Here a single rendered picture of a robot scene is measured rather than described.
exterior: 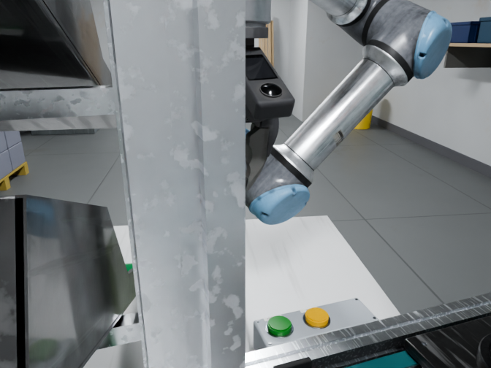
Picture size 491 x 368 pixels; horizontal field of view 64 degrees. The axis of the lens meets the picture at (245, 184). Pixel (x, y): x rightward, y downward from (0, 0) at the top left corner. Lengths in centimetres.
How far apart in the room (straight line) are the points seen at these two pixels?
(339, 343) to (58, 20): 61
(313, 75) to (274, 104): 698
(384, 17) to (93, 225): 76
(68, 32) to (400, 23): 73
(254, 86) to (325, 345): 44
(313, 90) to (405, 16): 658
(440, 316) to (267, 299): 36
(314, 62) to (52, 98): 719
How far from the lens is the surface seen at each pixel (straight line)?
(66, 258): 18
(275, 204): 78
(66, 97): 24
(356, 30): 93
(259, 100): 43
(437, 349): 72
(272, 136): 53
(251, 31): 50
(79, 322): 20
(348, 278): 105
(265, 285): 99
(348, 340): 71
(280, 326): 70
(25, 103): 24
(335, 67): 751
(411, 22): 87
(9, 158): 473
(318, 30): 739
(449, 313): 84
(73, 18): 22
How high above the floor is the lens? 142
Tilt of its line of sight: 20 degrees down
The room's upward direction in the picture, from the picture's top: straight up
